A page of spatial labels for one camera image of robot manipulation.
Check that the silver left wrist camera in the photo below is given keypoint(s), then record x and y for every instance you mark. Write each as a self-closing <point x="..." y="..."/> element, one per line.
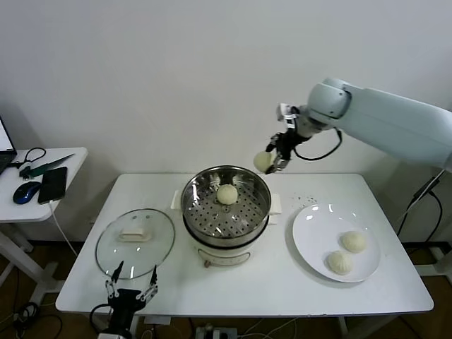
<point x="113" y="336"/>

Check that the green flat ruler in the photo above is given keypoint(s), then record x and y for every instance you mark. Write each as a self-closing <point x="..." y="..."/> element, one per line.
<point x="46" y="166"/>

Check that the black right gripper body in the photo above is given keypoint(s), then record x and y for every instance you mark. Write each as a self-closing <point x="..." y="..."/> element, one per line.
<point x="291" y="139"/>

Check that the blue computer mouse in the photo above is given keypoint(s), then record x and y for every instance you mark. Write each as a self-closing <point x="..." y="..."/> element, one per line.
<point x="26" y="192"/>

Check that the black laptop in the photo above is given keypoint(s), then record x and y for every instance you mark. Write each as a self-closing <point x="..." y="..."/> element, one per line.
<point x="5" y="155"/>

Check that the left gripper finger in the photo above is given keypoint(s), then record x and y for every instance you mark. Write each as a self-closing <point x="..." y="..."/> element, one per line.
<point x="152" y="284"/>
<point x="112" y="284"/>

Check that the black smartphone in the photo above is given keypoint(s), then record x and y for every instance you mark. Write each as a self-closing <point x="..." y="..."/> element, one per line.
<point x="53" y="185"/>

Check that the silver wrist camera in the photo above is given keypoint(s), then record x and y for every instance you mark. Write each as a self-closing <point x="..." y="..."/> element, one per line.
<point x="113" y="336"/>
<point x="287" y="116"/>

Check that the white side table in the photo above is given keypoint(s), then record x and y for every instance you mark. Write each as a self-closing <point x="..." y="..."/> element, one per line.
<point x="76" y="159"/>

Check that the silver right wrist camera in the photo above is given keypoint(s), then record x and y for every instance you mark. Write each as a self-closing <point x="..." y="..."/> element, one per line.
<point x="287" y="116"/>

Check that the white round plate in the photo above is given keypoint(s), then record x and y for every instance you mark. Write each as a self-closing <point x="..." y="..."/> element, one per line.
<point x="318" y="229"/>

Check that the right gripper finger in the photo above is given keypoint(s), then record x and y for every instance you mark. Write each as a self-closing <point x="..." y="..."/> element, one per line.
<point x="280" y="164"/>
<point x="275" y="141"/>

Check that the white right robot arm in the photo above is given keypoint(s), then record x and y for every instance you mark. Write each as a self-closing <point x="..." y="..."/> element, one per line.
<point x="381" y="116"/>

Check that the perforated steel steamer basket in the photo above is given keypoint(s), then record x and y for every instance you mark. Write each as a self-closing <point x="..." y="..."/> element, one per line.
<point x="247" y="219"/>

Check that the white steamed baozi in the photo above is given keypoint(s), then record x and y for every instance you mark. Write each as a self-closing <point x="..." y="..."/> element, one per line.
<point x="262" y="161"/>
<point x="226" y="195"/>
<point x="339" y="263"/>
<point x="354" y="242"/>

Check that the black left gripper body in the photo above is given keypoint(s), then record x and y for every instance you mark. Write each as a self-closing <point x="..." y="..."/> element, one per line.
<point x="127" y="300"/>

